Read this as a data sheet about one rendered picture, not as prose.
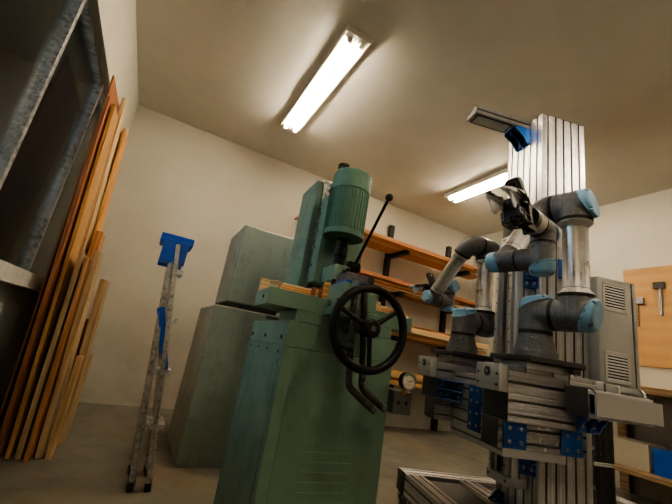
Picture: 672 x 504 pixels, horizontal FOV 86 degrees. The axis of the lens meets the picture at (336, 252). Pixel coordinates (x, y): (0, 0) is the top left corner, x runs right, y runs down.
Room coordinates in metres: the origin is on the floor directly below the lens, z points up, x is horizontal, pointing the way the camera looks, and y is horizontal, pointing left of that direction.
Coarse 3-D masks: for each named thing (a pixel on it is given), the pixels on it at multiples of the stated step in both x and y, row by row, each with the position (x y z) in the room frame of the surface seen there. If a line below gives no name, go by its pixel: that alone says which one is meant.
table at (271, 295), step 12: (276, 288) 1.24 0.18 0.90; (264, 300) 1.28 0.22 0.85; (276, 300) 1.24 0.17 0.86; (288, 300) 1.26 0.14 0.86; (300, 300) 1.28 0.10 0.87; (312, 300) 1.29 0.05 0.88; (324, 300) 1.31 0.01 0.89; (312, 312) 1.30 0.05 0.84; (324, 312) 1.31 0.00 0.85; (360, 312) 1.26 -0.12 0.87; (384, 312) 1.41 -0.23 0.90; (384, 324) 1.41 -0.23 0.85; (396, 324) 1.43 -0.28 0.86; (408, 324) 1.46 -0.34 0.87
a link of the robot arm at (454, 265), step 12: (468, 240) 1.83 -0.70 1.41; (480, 240) 1.81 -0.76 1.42; (456, 252) 1.87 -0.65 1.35; (468, 252) 1.84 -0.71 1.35; (480, 252) 1.84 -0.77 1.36; (456, 264) 1.90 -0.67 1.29; (444, 276) 1.96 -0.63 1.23; (432, 288) 2.04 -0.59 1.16; (444, 288) 2.00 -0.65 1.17; (432, 300) 2.05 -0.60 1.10
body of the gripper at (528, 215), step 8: (504, 200) 0.98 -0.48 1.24; (528, 200) 0.97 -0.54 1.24; (504, 208) 0.99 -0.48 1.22; (512, 208) 0.97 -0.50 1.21; (520, 208) 0.95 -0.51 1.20; (528, 208) 0.97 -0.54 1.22; (504, 216) 0.99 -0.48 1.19; (512, 216) 0.97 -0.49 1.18; (520, 216) 0.96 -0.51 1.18; (528, 216) 0.97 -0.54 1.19; (536, 216) 1.01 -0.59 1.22; (512, 224) 0.99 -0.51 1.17; (520, 224) 1.00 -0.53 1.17; (528, 224) 0.98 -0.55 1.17; (536, 224) 1.01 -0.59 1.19; (528, 232) 1.02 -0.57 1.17
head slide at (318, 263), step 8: (328, 200) 1.56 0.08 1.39; (320, 216) 1.62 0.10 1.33; (320, 224) 1.60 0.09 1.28; (320, 232) 1.58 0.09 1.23; (320, 240) 1.56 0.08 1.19; (328, 240) 1.57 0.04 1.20; (320, 248) 1.56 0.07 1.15; (328, 248) 1.57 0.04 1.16; (312, 256) 1.62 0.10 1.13; (320, 256) 1.56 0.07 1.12; (328, 256) 1.57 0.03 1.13; (312, 264) 1.60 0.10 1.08; (320, 264) 1.56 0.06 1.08; (328, 264) 1.58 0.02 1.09; (312, 272) 1.58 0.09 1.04; (320, 272) 1.57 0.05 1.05; (312, 280) 1.57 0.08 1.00; (320, 280) 1.57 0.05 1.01
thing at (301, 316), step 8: (280, 312) 1.46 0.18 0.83; (288, 312) 1.36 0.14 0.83; (296, 312) 1.28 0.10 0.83; (304, 312) 1.29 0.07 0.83; (296, 320) 1.28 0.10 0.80; (304, 320) 1.29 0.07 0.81; (312, 320) 1.30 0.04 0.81; (320, 320) 1.31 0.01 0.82; (328, 320) 1.32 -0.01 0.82; (344, 320) 1.35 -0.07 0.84; (384, 328) 1.41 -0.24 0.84; (384, 336) 1.42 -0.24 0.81
